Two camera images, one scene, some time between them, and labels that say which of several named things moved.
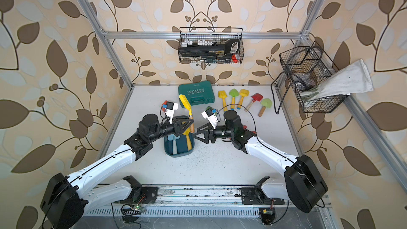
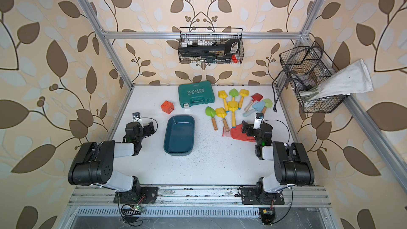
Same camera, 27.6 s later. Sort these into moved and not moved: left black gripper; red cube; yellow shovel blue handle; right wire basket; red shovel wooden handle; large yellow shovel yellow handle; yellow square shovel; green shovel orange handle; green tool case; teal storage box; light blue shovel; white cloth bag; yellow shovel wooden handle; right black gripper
Moved: large yellow shovel yellow handle; light blue shovel; left black gripper; right black gripper; yellow square shovel
Not moved: yellow shovel blue handle; yellow shovel wooden handle; red shovel wooden handle; green shovel orange handle; teal storage box; white cloth bag; red cube; right wire basket; green tool case
